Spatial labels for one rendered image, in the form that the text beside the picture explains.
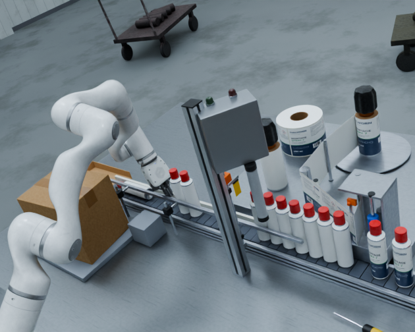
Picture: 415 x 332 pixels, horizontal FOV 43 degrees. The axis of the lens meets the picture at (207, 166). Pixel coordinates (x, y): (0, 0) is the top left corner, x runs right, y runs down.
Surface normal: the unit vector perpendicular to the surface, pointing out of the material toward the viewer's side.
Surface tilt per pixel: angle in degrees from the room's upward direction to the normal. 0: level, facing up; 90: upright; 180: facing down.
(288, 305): 0
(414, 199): 0
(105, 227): 90
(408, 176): 0
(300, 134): 90
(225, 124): 90
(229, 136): 90
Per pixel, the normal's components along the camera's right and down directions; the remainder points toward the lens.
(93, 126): -0.20, -0.09
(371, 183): -0.25, -0.82
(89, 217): 0.81, 0.11
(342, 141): 0.67, 0.24
